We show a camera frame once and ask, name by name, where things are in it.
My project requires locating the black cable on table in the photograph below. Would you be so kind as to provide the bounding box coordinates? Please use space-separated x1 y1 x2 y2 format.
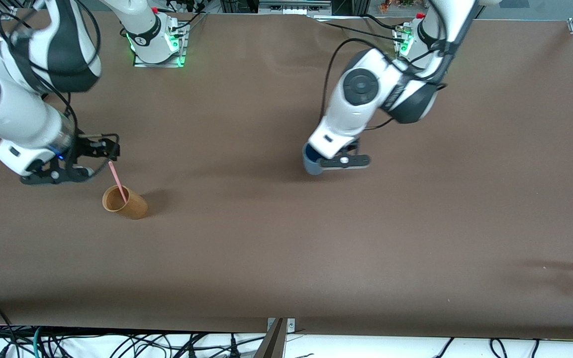
316 15 401 43

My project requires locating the grey metal box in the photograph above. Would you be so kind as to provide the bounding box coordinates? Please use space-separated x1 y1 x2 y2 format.
258 0 333 15

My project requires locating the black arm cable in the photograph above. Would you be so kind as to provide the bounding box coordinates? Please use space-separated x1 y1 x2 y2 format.
320 37 449 131
0 0 120 179

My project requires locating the dark metal pole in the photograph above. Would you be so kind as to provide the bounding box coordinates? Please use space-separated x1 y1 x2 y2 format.
254 318 287 358

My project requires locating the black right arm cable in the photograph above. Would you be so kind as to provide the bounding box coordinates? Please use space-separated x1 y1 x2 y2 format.
0 0 120 179

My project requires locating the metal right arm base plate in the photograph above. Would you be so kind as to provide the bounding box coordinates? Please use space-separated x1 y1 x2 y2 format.
132 22 189 68

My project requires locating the small metal table bracket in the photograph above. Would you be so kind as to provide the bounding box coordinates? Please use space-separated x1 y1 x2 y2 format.
267 318 296 333

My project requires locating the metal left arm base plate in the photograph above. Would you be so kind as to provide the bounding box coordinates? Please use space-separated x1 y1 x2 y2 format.
392 25 419 60

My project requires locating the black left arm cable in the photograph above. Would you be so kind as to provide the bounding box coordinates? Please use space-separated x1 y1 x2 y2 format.
320 37 449 131

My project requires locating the blue plastic cup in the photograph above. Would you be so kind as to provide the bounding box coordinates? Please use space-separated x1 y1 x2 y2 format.
302 143 325 176

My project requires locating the pink straw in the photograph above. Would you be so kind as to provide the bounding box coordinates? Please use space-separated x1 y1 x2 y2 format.
108 161 129 203

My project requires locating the brown bamboo cup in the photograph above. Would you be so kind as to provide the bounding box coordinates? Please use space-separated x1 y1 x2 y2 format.
102 184 148 220

